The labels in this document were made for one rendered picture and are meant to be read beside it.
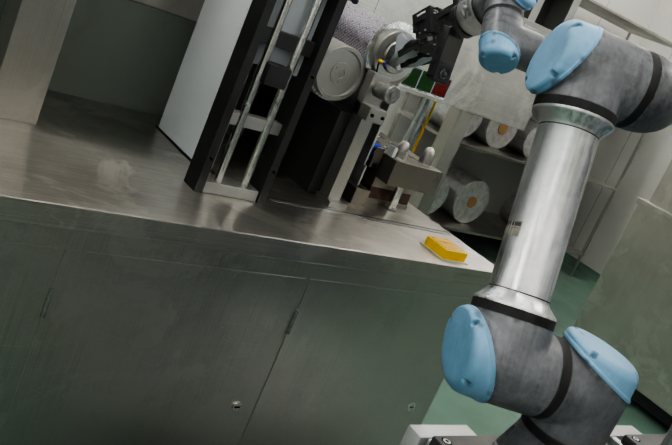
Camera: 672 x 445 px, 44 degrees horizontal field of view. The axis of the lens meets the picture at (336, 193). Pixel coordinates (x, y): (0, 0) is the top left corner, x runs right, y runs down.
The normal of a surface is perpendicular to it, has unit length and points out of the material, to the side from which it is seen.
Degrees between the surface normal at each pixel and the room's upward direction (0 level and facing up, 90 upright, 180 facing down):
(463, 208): 90
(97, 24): 90
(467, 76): 90
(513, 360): 67
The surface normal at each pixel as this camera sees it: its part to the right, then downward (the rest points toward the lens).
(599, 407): 0.13, 0.31
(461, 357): -0.95, -0.21
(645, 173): -0.76, -0.16
